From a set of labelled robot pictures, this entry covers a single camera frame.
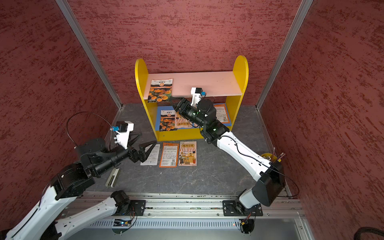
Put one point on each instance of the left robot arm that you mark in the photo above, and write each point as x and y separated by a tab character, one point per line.
42	222

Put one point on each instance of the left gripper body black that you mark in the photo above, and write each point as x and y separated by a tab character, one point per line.
133	154

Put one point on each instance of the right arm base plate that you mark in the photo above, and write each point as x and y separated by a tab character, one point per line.
235	209

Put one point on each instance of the marigold seed bag lower shelf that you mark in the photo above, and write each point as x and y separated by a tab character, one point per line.
167	121

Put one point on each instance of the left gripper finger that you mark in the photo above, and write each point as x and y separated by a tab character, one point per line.
133	137
145	150

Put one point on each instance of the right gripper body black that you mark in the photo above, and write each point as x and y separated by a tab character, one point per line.
188	111

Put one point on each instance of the yellow pen cup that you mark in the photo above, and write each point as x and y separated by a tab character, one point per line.
272	157

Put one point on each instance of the aluminium corner post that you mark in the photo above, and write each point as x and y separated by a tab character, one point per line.
290	37
80	35

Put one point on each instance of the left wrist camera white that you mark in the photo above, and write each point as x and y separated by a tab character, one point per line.
122	131

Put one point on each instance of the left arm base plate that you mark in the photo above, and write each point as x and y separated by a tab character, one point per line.
135	208

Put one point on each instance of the sunflower shop seed bag top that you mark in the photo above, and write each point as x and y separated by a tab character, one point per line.
188	154

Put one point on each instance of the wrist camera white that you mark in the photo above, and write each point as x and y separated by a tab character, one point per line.
197	95
122	131

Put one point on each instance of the left aluminium corner post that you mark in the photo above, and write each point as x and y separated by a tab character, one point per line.
80	35

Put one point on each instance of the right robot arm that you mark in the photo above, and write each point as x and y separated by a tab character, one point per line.
269	176

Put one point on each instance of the orange bordered seed bag top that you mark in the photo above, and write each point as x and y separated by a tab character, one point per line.
170	153

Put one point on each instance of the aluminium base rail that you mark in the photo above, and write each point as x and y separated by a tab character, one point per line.
284	219

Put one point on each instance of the yellow shelf unit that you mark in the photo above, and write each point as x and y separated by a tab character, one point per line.
232	85

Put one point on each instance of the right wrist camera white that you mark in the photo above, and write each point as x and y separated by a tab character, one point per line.
197	95

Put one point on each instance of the stapler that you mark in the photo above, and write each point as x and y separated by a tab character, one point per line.
112	179

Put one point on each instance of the marigold seed bag top shelf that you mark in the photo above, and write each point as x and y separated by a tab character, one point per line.
160	91

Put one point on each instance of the white seed bag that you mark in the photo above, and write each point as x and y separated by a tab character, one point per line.
152	159

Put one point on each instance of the orange seed bag shelf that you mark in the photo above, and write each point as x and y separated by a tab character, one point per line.
222	114

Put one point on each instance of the marigold seed bag shelf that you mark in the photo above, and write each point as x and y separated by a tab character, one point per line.
167	121
160	91

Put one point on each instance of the right aluminium corner post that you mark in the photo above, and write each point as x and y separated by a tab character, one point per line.
290	37

